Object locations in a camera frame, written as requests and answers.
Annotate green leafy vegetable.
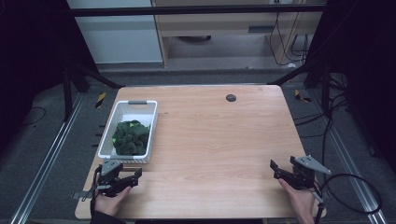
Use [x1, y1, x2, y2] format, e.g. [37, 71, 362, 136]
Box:
[111, 119, 151, 157]

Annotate black curtain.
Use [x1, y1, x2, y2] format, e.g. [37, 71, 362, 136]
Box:
[306, 0, 396, 174]
[0, 0, 98, 154]

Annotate aluminium floor rail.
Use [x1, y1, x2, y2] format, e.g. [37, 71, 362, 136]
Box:
[9, 92, 86, 224]
[310, 89, 389, 224]

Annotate black metal stand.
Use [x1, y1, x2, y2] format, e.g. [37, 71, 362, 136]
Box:
[268, 57, 347, 117]
[61, 57, 125, 123]

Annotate white plastic basket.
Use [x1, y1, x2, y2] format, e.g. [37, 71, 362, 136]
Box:
[97, 99, 159, 165]

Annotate yellow black tape strip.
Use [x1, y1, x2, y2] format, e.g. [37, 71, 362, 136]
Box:
[94, 91, 107, 109]
[293, 89, 313, 104]

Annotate black floor cables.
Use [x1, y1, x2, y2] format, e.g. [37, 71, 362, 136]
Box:
[293, 91, 350, 167]

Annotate black horizontal frame bar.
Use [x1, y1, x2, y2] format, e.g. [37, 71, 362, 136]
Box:
[68, 4, 329, 18]

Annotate white cabinet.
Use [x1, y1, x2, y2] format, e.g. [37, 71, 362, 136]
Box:
[65, 0, 163, 65]

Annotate black hanging cables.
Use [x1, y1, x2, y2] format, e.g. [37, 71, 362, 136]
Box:
[268, 11, 310, 67]

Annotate thin black floor cable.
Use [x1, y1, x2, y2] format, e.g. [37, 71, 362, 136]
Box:
[21, 105, 48, 127]

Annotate person's left hand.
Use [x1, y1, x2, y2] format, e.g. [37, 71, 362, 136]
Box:
[93, 185, 134, 217]

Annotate grey metal bracket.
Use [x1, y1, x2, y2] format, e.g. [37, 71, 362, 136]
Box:
[71, 189, 95, 201]

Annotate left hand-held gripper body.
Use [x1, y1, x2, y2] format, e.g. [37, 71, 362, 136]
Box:
[96, 159, 125, 198]

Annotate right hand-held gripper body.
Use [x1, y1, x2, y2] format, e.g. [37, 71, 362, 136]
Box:
[289, 154, 332, 191]

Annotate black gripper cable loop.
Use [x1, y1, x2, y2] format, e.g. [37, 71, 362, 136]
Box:
[312, 173, 383, 224]

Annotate person's right hand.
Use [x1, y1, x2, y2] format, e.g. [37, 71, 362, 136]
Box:
[277, 178, 317, 220]

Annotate light wooden desk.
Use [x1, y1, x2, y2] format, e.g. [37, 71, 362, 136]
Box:
[151, 0, 329, 68]

